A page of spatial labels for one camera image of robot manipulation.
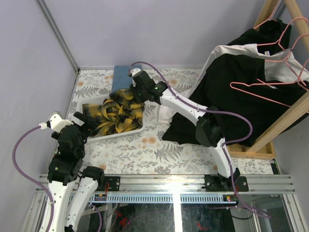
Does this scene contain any grey slotted cable duct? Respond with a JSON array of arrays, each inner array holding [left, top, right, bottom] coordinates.
[[89, 193, 237, 204]]

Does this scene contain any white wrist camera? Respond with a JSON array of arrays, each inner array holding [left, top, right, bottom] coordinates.
[[39, 112, 73, 133], [127, 68, 145, 78]]

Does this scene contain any aluminium corner frame post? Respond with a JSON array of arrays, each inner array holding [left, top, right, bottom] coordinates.
[[35, 0, 80, 73]]

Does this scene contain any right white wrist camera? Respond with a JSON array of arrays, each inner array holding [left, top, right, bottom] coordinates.
[[127, 68, 145, 78]]

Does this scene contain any front black shirt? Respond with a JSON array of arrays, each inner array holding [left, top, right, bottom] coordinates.
[[161, 53, 309, 148]]

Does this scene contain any yellow plaid shirt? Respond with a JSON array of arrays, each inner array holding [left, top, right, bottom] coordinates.
[[82, 88, 144, 137]]

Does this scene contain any white shirt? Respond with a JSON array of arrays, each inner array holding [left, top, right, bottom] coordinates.
[[156, 43, 309, 123]]

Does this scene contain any wooden clothes rack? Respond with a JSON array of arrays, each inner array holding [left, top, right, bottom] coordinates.
[[226, 0, 309, 160]]

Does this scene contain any pink wire hanger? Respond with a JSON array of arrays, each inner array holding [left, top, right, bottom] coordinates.
[[229, 82, 309, 107]]

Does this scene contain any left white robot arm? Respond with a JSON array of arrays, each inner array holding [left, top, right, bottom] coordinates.
[[42, 112, 106, 232]]

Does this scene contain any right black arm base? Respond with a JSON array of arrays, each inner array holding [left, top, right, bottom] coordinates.
[[202, 175, 249, 192]]

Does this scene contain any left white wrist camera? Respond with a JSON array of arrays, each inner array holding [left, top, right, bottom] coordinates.
[[39, 112, 73, 133]]

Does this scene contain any aluminium mounting rail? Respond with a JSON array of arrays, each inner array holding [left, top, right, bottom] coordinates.
[[36, 173, 295, 193]]

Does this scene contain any folded blue cloth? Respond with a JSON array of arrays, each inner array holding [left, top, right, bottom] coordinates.
[[111, 65, 133, 92]]

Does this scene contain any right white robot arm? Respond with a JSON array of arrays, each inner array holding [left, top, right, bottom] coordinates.
[[128, 68, 240, 191]]

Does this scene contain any white plastic basket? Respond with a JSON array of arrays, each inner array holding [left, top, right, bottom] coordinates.
[[76, 94, 146, 142]]

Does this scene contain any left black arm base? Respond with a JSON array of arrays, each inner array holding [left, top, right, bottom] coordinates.
[[96, 176, 121, 192]]

